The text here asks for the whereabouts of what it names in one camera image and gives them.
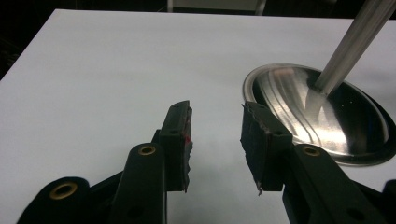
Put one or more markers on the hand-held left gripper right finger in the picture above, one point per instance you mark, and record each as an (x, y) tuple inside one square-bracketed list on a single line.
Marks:
[(264, 146)]

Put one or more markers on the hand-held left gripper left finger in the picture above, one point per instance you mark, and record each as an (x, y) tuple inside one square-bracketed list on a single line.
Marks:
[(176, 140)]

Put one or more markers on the white table sheet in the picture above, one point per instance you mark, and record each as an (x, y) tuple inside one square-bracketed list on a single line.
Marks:
[(124, 68)]

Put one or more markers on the steel utensil rack stand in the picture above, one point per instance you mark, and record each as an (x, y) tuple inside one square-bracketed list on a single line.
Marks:
[(311, 124)]

